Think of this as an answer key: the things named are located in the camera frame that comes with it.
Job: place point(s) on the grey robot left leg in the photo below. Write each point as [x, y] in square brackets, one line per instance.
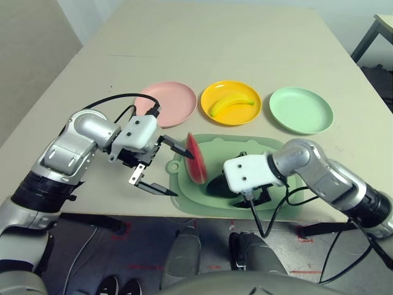
[184, 255]

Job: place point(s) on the toy watermelon slice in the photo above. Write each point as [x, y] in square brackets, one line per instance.
[196, 166]

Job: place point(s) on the side table with black legs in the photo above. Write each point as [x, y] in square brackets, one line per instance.
[383, 22]

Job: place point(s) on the yellow plastic plate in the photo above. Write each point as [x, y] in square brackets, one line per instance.
[233, 118]

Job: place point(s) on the black table leg bar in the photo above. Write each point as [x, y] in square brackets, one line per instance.
[325, 229]
[101, 222]

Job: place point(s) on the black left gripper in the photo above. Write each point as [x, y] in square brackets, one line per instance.
[141, 158]

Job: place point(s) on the grey robot torso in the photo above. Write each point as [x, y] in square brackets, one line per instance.
[245, 285]

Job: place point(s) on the mint green plastic plate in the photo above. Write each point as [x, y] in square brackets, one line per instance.
[301, 110]

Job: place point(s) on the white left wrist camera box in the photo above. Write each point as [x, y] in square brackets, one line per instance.
[138, 132]

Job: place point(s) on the green silicone cutting mat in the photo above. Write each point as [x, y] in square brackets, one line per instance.
[215, 147]

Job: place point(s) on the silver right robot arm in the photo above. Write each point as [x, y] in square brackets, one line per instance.
[322, 172]

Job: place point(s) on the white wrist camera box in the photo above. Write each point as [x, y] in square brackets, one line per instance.
[138, 132]
[248, 172]

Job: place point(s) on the yellow toy banana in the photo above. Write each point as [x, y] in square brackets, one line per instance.
[227, 104]

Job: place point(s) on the dark green toy avocado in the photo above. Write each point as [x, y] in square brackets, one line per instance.
[218, 187]

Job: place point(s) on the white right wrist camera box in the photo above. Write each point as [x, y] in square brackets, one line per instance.
[248, 172]

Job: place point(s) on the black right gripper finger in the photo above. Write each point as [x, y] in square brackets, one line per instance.
[264, 195]
[242, 154]

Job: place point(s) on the grey robot right leg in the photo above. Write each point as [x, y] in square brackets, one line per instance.
[261, 255]

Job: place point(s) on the pink plastic plate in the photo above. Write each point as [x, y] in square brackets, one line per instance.
[175, 101]

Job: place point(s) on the grey robot leg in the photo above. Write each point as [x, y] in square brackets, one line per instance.
[261, 255]
[184, 255]

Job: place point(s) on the black rough floor mat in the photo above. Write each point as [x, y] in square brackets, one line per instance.
[380, 80]

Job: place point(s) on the black bystander shoe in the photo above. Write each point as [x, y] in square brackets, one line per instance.
[132, 288]
[109, 285]

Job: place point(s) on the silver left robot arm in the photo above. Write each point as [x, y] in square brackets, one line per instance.
[83, 132]

